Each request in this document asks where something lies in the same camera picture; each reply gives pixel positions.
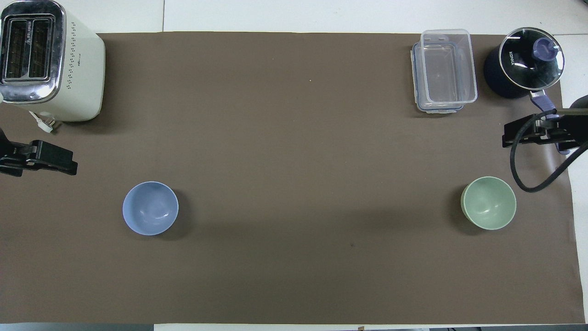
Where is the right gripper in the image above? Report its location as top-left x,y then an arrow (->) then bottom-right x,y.
557,95 -> 588,142

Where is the glass lid with purple knob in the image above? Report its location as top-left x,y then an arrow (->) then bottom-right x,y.
499,27 -> 565,91

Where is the white toaster cord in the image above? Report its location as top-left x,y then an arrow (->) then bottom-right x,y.
28,110 -> 56,134

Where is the black cable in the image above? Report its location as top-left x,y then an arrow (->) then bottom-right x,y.
510,109 -> 588,193

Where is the blue bowl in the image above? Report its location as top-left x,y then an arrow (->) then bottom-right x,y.
122,181 -> 179,236

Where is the clear container with blue rim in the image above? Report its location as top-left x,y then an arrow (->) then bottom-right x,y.
410,41 -> 474,114

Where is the clear plastic container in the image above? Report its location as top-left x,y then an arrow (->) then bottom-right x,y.
421,29 -> 478,104

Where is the green bowl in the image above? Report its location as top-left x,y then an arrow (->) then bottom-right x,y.
461,176 -> 517,230

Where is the cream toaster with chrome top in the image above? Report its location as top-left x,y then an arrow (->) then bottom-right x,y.
0,0 -> 106,123

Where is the dark pot with purple handle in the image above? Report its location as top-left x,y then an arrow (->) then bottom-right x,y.
483,44 -> 573,155

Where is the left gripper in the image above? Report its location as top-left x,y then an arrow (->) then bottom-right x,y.
0,129 -> 23,177

